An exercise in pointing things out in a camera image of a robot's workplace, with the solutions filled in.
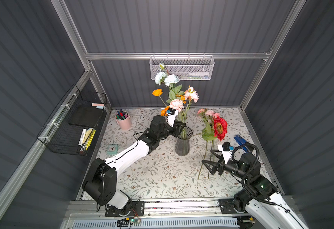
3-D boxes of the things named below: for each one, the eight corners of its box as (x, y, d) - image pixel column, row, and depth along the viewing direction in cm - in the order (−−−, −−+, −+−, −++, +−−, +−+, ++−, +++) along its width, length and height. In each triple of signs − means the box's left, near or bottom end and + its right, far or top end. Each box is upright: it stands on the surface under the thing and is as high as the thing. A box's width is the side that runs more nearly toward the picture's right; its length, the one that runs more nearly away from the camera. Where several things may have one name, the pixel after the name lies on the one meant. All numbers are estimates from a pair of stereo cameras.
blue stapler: (245, 154, 95) (247, 151, 92) (234, 138, 104) (236, 135, 101) (250, 153, 96) (252, 150, 93) (238, 136, 104) (240, 133, 101)
